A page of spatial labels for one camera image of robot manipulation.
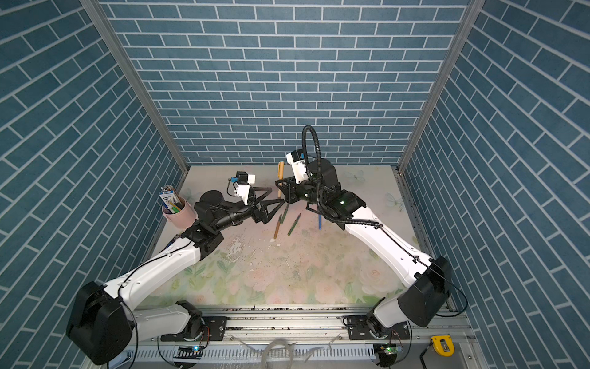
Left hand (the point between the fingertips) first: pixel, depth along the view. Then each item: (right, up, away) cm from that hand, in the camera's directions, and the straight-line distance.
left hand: (283, 199), depth 70 cm
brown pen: (-5, -14, +30) cm, 33 cm away
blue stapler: (-47, -17, +23) cm, 55 cm away
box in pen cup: (-46, -1, +18) cm, 49 cm away
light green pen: (+2, -13, +30) cm, 32 cm away
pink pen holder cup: (-44, -9, +24) cm, 51 cm away
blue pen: (+13, -12, +32) cm, 37 cm away
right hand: (-1, +5, +1) cm, 5 cm away
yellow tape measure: (+49, -45, 0) cm, 66 cm away
